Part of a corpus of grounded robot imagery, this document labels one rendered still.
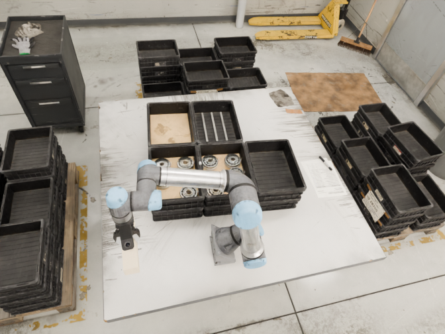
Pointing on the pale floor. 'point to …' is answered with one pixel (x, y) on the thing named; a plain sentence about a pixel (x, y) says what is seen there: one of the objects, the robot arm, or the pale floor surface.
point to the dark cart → (46, 73)
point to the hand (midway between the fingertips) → (129, 243)
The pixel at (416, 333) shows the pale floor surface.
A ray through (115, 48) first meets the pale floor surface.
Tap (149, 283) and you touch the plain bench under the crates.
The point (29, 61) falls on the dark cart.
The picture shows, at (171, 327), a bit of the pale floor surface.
